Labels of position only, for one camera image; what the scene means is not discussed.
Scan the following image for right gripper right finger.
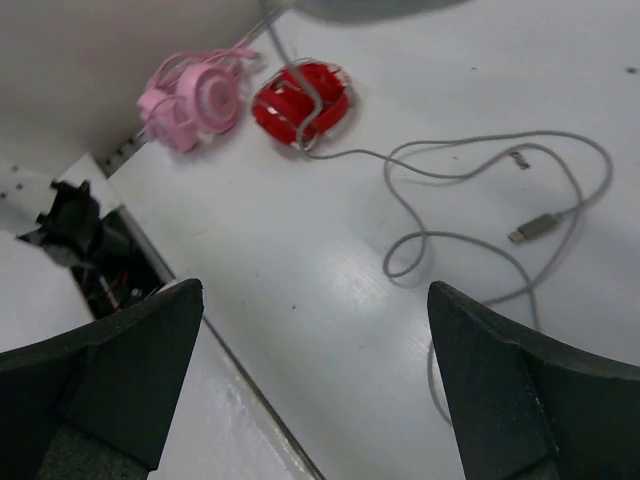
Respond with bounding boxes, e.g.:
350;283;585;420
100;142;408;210
427;282;639;479

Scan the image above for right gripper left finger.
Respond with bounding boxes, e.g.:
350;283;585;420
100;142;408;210
1;279;204;479

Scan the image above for white grey headphones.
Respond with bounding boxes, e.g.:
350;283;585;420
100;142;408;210
292;0;466;24

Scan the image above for red wrapped headphones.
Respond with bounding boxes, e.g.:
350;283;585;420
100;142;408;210
251;58;355;147

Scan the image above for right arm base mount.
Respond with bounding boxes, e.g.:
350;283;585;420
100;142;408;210
18;180;166;320

